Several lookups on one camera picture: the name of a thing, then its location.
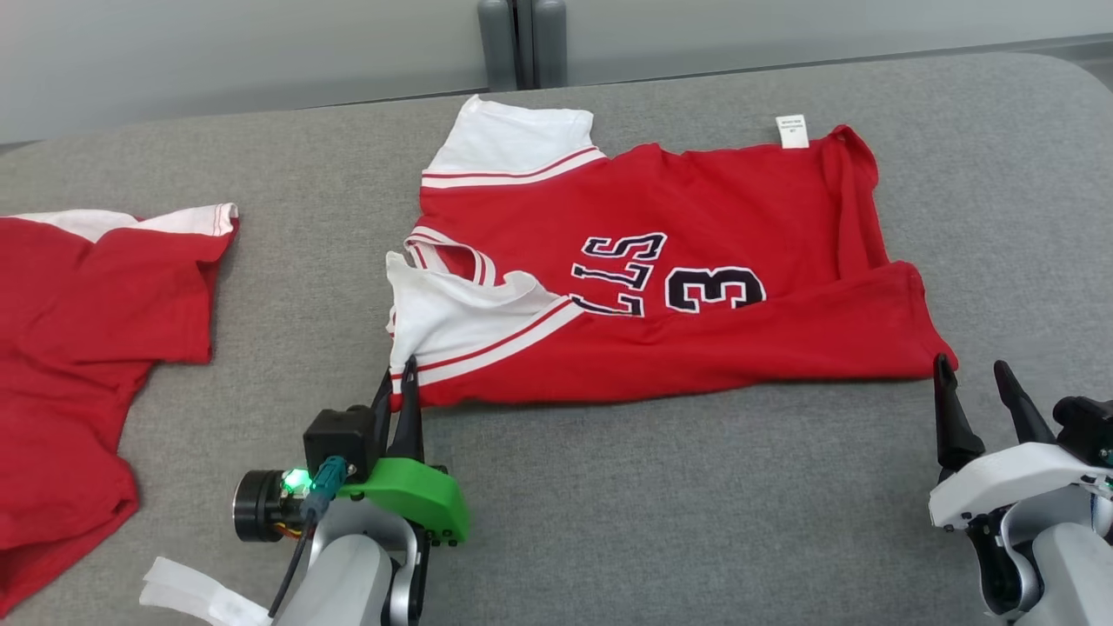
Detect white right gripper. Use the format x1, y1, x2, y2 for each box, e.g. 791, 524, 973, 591
929, 354, 1113, 531

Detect black cylindrical left gripper motor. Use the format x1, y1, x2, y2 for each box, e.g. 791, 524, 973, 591
232, 469, 307, 544

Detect grey cylindrical partition cap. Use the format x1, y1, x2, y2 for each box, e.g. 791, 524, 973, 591
532, 0, 568, 90
477, 0, 520, 92

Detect grey vertical partition frame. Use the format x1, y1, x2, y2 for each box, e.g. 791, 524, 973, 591
517, 0, 535, 90

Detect red shorts with white stripe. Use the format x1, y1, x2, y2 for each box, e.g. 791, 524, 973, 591
0, 203, 240, 614

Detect white fabric strap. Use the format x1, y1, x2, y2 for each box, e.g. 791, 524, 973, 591
139, 556, 272, 626

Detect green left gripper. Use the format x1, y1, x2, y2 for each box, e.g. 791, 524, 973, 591
335, 355, 470, 547

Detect red white basketball jersey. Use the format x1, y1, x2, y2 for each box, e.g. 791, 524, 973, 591
385, 94, 959, 411

